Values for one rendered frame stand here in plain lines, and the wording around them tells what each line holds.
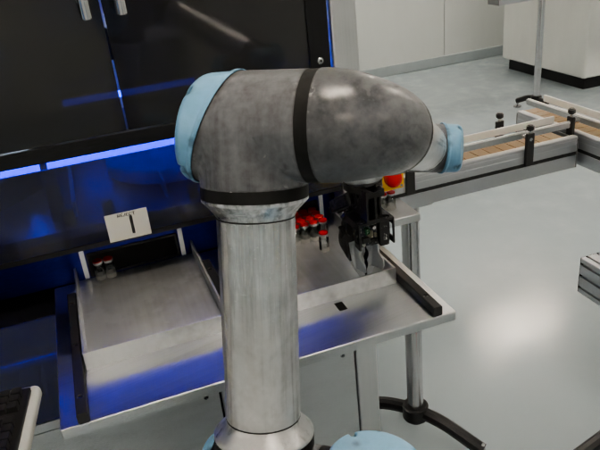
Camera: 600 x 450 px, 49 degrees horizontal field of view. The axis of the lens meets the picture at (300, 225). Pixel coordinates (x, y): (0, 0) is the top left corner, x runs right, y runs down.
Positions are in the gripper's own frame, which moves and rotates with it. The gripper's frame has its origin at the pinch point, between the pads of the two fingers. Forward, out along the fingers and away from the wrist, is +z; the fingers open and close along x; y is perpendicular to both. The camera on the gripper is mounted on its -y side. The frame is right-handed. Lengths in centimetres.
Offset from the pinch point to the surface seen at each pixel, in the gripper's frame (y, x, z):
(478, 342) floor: -75, 78, 91
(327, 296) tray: 1.9, -8.7, 2.3
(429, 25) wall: -484, 293, 49
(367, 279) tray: 1.9, -0.1, 0.8
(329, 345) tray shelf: 14.7, -13.5, 3.6
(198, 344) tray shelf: 3.4, -34.4, 3.6
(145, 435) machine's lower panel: -24, -48, 43
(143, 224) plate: -24.0, -38.0, -9.8
